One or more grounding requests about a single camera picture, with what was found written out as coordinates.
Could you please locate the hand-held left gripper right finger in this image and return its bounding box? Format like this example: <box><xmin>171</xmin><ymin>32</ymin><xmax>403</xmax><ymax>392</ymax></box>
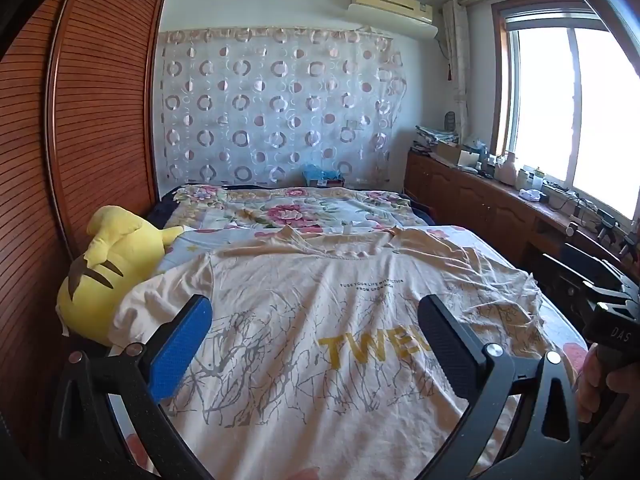
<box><xmin>417</xmin><ymin>294</ymin><xmax>583</xmax><ymax>480</ymax></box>

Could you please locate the long wooden cabinet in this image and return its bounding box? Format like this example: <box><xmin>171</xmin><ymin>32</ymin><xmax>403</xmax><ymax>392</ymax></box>
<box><xmin>404</xmin><ymin>150</ymin><xmax>640</xmax><ymax>281</ymax></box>

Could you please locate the floral folded quilt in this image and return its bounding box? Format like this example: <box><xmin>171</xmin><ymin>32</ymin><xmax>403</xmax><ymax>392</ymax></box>
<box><xmin>146</xmin><ymin>185</ymin><xmax>436</xmax><ymax>228</ymax></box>

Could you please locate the sheer circle-patterned curtain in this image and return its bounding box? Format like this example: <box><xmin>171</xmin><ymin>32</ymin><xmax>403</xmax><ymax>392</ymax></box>
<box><xmin>159</xmin><ymin>27</ymin><xmax>408</xmax><ymax>188</ymax></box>

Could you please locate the yellow plush toy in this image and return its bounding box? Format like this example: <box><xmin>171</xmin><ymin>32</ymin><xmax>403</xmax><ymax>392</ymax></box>
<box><xmin>56</xmin><ymin>205</ymin><xmax>186</xmax><ymax>348</ymax></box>

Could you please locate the cardboard box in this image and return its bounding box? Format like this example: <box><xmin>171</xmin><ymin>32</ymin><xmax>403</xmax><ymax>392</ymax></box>
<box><xmin>435</xmin><ymin>140</ymin><xmax>463</xmax><ymax>166</ymax></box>

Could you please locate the white red-flower bed sheet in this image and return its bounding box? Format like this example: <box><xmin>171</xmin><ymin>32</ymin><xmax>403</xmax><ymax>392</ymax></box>
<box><xmin>112</xmin><ymin>222</ymin><xmax>588</xmax><ymax>480</ymax></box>

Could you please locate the beige printed t-shirt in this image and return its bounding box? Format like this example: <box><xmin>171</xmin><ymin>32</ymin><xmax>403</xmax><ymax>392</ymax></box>
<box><xmin>112</xmin><ymin>225</ymin><xmax>546</xmax><ymax>480</ymax></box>

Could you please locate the beige window curtain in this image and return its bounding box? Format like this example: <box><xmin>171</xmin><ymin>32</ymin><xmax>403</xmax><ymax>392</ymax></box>
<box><xmin>442</xmin><ymin>0</ymin><xmax>471</xmax><ymax>141</ymax></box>

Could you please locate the wooden louvred wardrobe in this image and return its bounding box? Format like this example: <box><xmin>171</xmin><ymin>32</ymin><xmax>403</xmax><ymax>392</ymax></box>
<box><xmin>0</xmin><ymin>0</ymin><xmax>171</xmax><ymax>480</ymax></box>

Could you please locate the person's right hand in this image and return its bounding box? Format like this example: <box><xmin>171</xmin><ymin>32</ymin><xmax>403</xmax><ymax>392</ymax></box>
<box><xmin>575</xmin><ymin>347</ymin><xmax>640</xmax><ymax>423</ymax></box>

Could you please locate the white plastic jug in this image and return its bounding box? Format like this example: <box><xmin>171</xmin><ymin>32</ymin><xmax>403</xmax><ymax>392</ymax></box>
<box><xmin>495</xmin><ymin>151</ymin><xmax>518</xmax><ymax>185</ymax></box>

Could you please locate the blue plastic bag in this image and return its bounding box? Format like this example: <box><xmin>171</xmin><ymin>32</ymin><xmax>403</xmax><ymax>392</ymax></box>
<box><xmin>302</xmin><ymin>164</ymin><xmax>346</xmax><ymax>188</ymax></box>

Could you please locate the wall air conditioner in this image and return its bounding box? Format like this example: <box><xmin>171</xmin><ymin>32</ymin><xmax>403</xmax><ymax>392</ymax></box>
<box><xmin>347</xmin><ymin>0</ymin><xmax>440</xmax><ymax>40</ymax></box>

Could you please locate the stack of papers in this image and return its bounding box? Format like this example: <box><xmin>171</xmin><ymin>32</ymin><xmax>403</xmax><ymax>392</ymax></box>
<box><xmin>414</xmin><ymin>125</ymin><xmax>458</xmax><ymax>151</ymax></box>

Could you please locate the window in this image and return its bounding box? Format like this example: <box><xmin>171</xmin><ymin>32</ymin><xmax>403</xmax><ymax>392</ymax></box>
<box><xmin>492</xmin><ymin>0</ymin><xmax>640</xmax><ymax>226</ymax></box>

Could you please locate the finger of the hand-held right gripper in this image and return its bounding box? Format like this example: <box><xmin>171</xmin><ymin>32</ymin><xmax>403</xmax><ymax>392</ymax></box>
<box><xmin>564</xmin><ymin>244</ymin><xmax>626</xmax><ymax>286</ymax></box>
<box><xmin>582</xmin><ymin>282</ymin><xmax>626</xmax><ymax>306</ymax></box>

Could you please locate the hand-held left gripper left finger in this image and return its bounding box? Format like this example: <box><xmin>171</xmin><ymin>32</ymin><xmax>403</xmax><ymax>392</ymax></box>
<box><xmin>50</xmin><ymin>294</ymin><xmax>217</xmax><ymax>480</ymax></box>

